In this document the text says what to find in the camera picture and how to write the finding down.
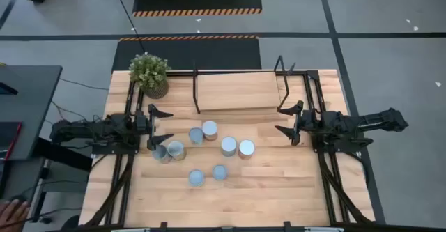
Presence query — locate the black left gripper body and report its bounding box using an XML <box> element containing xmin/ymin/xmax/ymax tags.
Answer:
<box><xmin>134</xmin><ymin>109</ymin><xmax>156</xmax><ymax>137</ymax></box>

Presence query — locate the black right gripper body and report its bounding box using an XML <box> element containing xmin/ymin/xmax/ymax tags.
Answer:
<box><xmin>293</xmin><ymin>108</ymin><xmax>318</xmax><ymax>135</ymax></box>

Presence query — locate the tall tin can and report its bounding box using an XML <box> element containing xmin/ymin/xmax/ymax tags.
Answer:
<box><xmin>151</xmin><ymin>144</ymin><xmax>172</xmax><ymax>164</ymax></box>

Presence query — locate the smiley face label can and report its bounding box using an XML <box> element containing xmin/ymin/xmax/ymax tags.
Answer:
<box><xmin>167</xmin><ymin>140</ymin><xmax>187</xmax><ymax>162</ymax></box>

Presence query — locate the short tin can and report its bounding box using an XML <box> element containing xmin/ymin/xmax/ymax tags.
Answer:
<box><xmin>188</xmin><ymin>169</ymin><xmax>206</xmax><ymax>187</ymax></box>
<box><xmin>188</xmin><ymin>127</ymin><xmax>205</xmax><ymax>145</ymax></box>

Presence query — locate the corn label can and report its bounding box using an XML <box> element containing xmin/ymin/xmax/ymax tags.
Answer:
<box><xmin>238</xmin><ymin>139</ymin><xmax>256</xmax><ymax>160</ymax></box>

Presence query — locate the oranges label can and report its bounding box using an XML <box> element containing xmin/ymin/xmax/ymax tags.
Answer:
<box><xmin>201</xmin><ymin>120</ymin><xmax>219</xmax><ymax>141</ymax></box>

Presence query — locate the cherries label can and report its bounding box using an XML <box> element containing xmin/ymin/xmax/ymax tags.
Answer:
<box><xmin>220</xmin><ymin>136</ymin><xmax>238</xmax><ymax>157</ymax></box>

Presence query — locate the green plant in striped pot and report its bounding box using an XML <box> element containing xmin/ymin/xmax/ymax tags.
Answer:
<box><xmin>128</xmin><ymin>52</ymin><xmax>172</xmax><ymax>100</ymax></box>

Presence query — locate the short teal tuna can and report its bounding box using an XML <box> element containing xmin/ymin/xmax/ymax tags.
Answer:
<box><xmin>212</xmin><ymin>164</ymin><xmax>229</xmax><ymax>181</ymax></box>

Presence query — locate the black desk leg beam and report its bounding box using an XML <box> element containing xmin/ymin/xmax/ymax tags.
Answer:
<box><xmin>33</xmin><ymin>137</ymin><xmax>94</xmax><ymax>173</ymax></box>

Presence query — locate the grey desk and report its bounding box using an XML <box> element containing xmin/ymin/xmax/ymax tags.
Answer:
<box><xmin>0</xmin><ymin>64</ymin><xmax>63</xmax><ymax>162</ymax></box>

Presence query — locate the red-edged black tablet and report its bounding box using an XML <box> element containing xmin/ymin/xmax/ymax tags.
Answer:
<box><xmin>0</xmin><ymin>121</ymin><xmax>24</xmax><ymax>160</ymax></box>

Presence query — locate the black flat device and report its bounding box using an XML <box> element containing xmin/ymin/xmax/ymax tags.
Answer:
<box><xmin>0</xmin><ymin>82</ymin><xmax>19</xmax><ymax>96</ymax></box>

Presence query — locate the person's hand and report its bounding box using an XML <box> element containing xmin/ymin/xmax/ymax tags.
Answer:
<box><xmin>0</xmin><ymin>199</ymin><xmax>31</xmax><ymax>232</ymax></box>

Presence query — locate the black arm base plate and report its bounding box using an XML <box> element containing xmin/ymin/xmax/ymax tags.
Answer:
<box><xmin>91</xmin><ymin>143</ymin><xmax>140</xmax><ymax>155</ymax></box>
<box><xmin>311</xmin><ymin>134</ymin><xmax>374</xmax><ymax>154</ymax></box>

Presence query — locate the black aluminium rig frame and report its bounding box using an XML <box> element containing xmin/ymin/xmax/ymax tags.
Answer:
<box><xmin>82</xmin><ymin>68</ymin><xmax>377</xmax><ymax>232</ymax></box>

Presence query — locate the wooden shelf with black frame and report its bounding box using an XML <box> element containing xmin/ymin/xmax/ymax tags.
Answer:
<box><xmin>192</xmin><ymin>55</ymin><xmax>297</xmax><ymax>115</ymax></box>

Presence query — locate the black floor cable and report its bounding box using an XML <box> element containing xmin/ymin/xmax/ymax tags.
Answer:
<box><xmin>58</xmin><ymin>77</ymin><xmax>109</xmax><ymax>91</ymax></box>
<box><xmin>111</xmin><ymin>0</ymin><xmax>147</xmax><ymax>54</ymax></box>

